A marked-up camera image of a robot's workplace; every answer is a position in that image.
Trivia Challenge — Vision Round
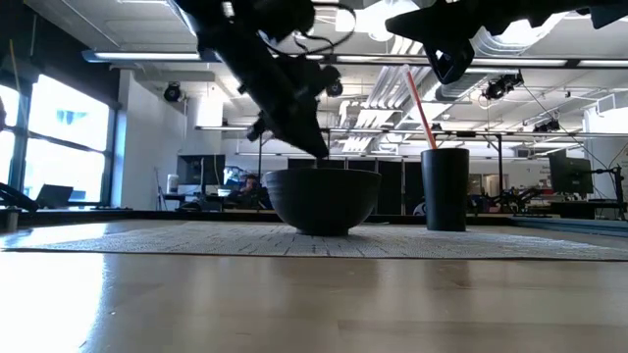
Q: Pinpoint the tall black cup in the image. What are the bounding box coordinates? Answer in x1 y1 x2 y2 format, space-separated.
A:
420 147 471 232

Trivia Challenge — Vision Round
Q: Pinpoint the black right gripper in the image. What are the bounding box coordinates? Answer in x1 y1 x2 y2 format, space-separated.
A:
386 0 593 85

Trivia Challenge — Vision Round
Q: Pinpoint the black stand pole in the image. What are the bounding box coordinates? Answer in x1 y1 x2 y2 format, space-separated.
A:
591 164 628 221

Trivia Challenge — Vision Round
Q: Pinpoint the black curved cable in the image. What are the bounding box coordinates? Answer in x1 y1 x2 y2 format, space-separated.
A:
0 180 39 213

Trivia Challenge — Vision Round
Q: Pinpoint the blue foam pad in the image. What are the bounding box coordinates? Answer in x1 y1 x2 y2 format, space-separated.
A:
509 215 628 239

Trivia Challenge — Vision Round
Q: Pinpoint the black laptop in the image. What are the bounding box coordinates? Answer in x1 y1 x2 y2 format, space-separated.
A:
36 183 76 210

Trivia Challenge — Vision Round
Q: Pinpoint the white ceiling light panel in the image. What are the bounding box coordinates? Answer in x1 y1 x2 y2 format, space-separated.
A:
337 5 394 38

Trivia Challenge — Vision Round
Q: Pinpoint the black camera cable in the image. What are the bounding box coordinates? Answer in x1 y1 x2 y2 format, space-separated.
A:
293 3 357 56

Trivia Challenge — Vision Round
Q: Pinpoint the large window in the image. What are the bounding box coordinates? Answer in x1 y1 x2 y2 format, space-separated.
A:
0 73 119 207

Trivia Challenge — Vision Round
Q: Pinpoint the orange straw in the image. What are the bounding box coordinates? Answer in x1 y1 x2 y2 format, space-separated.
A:
400 63 439 151

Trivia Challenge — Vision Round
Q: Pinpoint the silver ribbed air duct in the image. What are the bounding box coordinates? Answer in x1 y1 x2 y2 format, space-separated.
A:
434 28 570 102

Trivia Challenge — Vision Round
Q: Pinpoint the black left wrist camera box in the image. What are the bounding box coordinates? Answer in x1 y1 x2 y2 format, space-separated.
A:
254 0 316 43

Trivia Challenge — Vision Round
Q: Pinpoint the black bowl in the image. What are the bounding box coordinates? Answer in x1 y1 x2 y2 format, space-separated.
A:
263 168 383 237

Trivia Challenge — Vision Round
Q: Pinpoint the black metal rig frame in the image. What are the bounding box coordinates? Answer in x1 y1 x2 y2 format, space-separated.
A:
195 125 628 217

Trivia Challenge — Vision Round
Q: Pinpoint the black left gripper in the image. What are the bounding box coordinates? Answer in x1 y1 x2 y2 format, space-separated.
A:
198 28 331 160

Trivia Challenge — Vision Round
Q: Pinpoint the overhead frame light bar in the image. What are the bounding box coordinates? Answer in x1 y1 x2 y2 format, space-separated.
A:
81 48 628 69

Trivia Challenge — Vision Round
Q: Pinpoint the black computer monitor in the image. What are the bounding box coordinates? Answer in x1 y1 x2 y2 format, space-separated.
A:
177 154 227 186
548 155 595 196

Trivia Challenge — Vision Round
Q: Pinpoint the black table frame rail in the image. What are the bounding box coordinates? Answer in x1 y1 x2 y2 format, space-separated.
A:
0 209 516 227

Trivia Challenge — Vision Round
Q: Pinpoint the grey woven placemat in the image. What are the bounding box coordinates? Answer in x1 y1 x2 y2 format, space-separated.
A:
4 220 628 262

